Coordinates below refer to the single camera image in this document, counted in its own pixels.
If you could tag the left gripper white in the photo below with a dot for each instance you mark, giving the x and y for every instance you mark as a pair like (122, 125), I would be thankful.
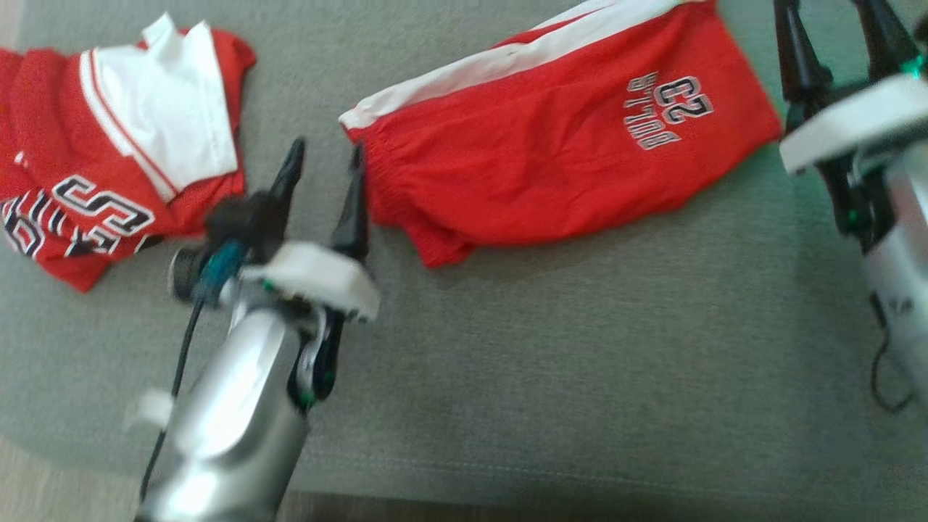
(319, 279)

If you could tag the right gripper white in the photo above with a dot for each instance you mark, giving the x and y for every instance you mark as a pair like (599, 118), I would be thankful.
(848, 123)

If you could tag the red white-striped basketball shorts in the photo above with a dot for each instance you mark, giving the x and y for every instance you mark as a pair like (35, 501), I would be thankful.
(544, 159)

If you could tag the red Bulls basketball jersey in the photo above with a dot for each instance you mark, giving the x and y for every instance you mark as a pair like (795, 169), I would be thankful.
(65, 145)

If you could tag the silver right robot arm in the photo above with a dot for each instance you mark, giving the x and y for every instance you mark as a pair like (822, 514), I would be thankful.
(902, 275)

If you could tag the grey sofa chaise seat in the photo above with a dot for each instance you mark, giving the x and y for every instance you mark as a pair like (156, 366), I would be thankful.
(580, 348)

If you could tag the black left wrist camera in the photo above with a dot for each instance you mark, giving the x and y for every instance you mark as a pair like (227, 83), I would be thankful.
(235, 225)

